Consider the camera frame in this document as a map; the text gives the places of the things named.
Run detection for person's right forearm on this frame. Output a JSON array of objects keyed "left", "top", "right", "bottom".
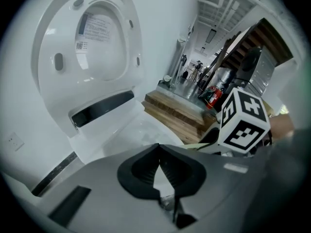
[{"left": 268, "top": 115, "right": 296, "bottom": 142}]

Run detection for white wall socket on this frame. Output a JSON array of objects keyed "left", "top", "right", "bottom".
[{"left": 6, "top": 132, "right": 25, "bottom": 151}]

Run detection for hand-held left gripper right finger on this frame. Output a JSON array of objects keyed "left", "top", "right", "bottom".
[{"left": 159, "top": 144, "right": 254, "bottom": 233}]

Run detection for metal frame rack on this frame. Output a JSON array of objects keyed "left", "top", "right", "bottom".
[{"left": 170, "top": 36, "right": 188, "bottom": 88}]

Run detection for brown wooden staircase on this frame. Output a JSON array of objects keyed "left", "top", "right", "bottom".
[{"left": 213, "top": 18, "right": 294, "bottom": 70}]

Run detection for silver wrapped cylinder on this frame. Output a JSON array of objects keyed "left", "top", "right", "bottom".
[{"left": 216, "top": 67, "right": 235, "bottom": 92}]

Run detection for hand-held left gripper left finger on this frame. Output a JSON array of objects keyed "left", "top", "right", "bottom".
[{"left": 41, "top": 144, "right": 173, "bottom": 233}]

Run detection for low wooden steps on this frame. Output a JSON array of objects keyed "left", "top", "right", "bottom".
[{"left": 140, "top": 90, "right": 219, "bottom": 144}]

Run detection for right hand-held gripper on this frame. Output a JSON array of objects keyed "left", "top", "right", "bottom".
[{"left": 197, "top": 87, "right": 271, "bottom": 155}]

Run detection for grey metal machine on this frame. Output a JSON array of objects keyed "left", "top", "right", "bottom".
[{"left": 239, "top": 46, "right": 276, "bottom": 92}]

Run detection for black ceiling lamp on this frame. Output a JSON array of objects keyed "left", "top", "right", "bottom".
[{"left": 205, "top": 29, "right": 217, "bottom": 43}]

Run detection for red fire extinguisher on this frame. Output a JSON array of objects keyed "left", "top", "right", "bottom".
[{"left": 206, "top": 86, "right": 224, "bottom": 110}]

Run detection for dark green bag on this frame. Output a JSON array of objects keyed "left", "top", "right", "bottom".
[{"left": 198, "top": 88, "right": 216, "bottom": 101}]

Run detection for white smart toilet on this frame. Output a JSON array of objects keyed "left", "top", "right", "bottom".
[{"left": 30, "top": 0, "right": 185, "bottom": 165}]

